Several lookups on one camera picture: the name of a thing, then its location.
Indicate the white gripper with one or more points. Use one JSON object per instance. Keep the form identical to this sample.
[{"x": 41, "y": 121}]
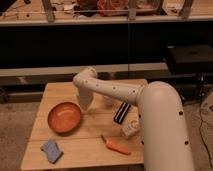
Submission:
[{"x": 85, "y": 98}]

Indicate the orange ceramic bowl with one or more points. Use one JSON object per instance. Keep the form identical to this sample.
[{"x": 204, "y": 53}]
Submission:
[{"x": 64, "y": 117}]

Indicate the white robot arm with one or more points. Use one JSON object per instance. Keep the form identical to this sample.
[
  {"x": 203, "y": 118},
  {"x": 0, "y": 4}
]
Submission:
[{"x": 163, "y": 124}]

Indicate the black white striped block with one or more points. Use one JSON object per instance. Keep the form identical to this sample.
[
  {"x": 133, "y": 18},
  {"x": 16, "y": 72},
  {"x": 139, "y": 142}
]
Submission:
[{"x": 121, "y": 113}]

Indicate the wooden table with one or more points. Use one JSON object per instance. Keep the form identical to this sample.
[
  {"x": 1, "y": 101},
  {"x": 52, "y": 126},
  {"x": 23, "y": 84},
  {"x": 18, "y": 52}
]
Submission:
[{"x": 83, "y": 147}]

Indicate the orange toy carrot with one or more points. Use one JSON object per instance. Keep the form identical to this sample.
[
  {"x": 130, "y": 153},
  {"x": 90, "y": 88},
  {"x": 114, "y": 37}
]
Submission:
[{"x": 110, "y": 144}]

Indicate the small white box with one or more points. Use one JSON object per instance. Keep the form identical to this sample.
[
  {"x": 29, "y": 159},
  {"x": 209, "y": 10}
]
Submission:
[{"x": 130, "y": 129}]

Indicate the blue sponge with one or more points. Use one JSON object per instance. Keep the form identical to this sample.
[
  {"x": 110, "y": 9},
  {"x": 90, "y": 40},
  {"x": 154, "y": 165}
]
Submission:
[{"x": 52, "y": 151}]

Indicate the black box on floor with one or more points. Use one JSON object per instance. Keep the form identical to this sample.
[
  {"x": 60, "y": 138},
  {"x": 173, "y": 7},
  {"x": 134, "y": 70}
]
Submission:
[{"x": 192, "y": 59}]

